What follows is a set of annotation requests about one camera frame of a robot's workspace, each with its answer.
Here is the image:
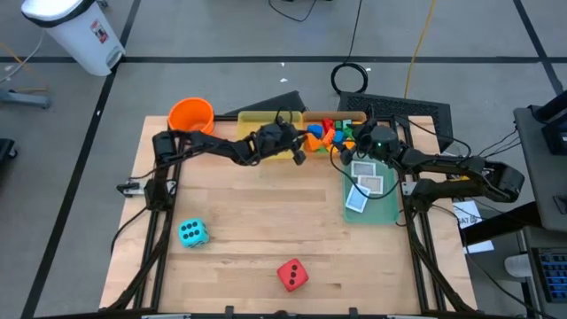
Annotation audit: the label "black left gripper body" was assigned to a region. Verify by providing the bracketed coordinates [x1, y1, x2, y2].
[254, 122, 299, 156]

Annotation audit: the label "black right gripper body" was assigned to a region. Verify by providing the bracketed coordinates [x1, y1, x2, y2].
[353, 125, 400, 163]

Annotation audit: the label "large green toy block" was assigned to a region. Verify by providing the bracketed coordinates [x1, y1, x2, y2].
[335, 119, 357, 141]

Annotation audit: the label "turquoise foam die black dots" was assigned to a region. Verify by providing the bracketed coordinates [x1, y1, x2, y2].
[177, 217, 211, 249]

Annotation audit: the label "red foam die black dots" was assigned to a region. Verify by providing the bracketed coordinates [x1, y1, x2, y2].
[276, 258, 310, 293]

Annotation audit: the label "grey patterned card deck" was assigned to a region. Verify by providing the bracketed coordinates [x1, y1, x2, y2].
[357, 175, 384, 196]
[351, 160, 377, 178]

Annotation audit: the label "yellow plastic tray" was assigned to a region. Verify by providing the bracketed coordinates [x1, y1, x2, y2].
[236, 110, 307, 161]

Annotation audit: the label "black flat floor panel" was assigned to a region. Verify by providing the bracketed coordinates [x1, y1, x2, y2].
[224, 90, 308, 117]

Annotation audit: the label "black perforated floor panel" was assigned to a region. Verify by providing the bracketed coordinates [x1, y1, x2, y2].
[338, 91, 454, 154]

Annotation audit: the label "teal translucent plastic tray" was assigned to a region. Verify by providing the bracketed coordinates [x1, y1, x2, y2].
[342, 159, 401, 226]

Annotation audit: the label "orange jack-o'-lantern bucket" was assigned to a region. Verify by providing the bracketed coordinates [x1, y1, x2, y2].
[167, 97, 217, 136]

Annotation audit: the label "white printed paper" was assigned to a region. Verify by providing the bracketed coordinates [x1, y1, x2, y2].
[452, 199, 484, 230]

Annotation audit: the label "white paper sheet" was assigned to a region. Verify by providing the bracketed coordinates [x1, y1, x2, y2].
[462, 238, 495, 255]

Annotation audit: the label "black desk leg bar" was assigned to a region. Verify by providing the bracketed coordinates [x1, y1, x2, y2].
[460, 201, 542, 247]

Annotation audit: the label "grey desk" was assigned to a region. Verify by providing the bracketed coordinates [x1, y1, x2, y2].
[512, 104, 567, 235]

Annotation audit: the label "black desk equipment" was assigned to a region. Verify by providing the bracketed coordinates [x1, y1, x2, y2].
[529, 89, 567, 157]

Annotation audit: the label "black keyboard blue keys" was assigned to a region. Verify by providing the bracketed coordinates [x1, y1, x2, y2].
[530, 246, 567, 305]

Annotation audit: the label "white trash can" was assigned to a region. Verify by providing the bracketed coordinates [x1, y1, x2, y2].
[20, 0, 127, 77]

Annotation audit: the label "grey floor stand base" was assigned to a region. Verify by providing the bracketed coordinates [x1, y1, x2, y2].
[0, 87, 52, 110]

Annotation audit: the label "black floor object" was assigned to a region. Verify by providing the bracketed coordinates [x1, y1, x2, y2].
[0, 137, 19, 168]

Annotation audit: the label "black table frame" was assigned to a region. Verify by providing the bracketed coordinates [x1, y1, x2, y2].
[99, 113, 479, 319]

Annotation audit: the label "black coiled cable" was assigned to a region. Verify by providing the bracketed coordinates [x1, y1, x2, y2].
[330, 0, 369, 96]

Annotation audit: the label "yellow hanging cable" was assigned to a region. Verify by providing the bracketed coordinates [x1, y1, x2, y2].
[403, 0, 438, 99]

